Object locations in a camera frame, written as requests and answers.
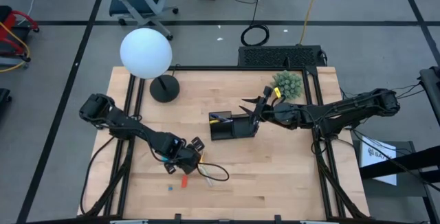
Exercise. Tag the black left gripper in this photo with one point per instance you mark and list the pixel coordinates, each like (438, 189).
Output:
(187, 158)

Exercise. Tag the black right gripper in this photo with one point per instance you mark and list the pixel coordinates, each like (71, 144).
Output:
(285, 114)

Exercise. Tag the orange eraser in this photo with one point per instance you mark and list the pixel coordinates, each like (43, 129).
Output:
(184, 181)

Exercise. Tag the black mesh desk organizer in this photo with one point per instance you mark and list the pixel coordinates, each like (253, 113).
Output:
(240, 129)

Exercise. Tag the light blue retractable pen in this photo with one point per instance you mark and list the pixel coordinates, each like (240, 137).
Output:
(227, 121)

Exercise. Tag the blue permanent marker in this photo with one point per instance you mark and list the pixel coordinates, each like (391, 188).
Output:
(218, 116)

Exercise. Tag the yellow highlighter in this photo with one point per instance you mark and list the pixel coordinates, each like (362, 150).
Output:
(214, 121)

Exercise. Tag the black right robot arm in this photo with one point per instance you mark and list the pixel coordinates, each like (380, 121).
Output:
(343, 112)

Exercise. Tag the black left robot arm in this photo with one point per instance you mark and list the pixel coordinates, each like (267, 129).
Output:
(127, 126)

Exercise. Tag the blue grey office chair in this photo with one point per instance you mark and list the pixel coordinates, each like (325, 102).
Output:
(134, 0)

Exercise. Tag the green potted plant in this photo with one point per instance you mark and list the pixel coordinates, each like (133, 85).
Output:
(290, 84)

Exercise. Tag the black perforated computer case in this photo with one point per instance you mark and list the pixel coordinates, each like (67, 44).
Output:
(275, 56)

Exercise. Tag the white globe table lamp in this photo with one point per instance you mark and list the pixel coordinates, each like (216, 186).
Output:
(146, 52)

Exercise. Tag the white printed paper sheet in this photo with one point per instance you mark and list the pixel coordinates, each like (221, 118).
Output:
(378, 162)

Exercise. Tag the black metal beam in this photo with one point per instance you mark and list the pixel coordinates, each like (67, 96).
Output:
(412, 162)

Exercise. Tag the black equipment stand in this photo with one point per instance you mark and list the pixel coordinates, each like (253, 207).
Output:
(431, 93)

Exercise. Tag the black wheeled object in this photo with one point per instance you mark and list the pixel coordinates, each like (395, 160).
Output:
(4, 97)

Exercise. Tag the red cart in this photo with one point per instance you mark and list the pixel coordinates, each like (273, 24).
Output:
(10, 28)

